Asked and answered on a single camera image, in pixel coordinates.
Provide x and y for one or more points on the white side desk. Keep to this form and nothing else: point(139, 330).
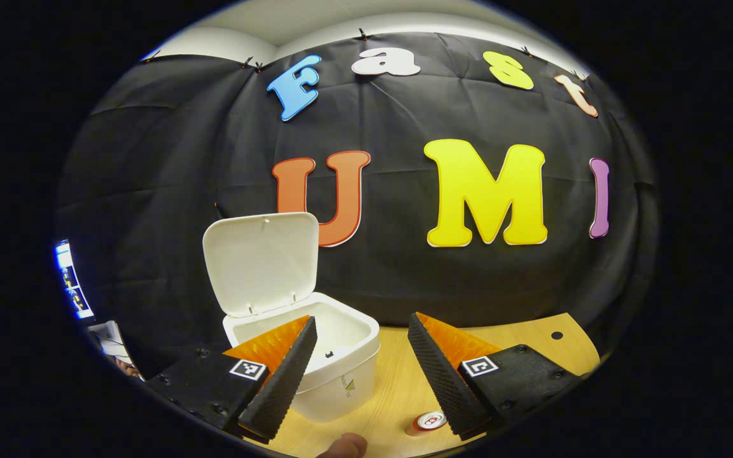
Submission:
point(111, 340)

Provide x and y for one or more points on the white desktop garbage bin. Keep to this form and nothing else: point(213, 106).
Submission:
point(265, 261)

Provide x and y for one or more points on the computer monitor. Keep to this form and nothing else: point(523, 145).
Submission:
point(75, 280)

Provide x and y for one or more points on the black backdrop cloth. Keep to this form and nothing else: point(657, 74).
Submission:
point(404, 114)

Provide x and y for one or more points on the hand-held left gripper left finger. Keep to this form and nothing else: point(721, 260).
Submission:
point(280, 385)

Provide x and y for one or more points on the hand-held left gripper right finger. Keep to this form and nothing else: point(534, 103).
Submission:
point(439, 381)

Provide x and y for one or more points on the red pop can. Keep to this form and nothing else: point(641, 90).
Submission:
point(427, 423)

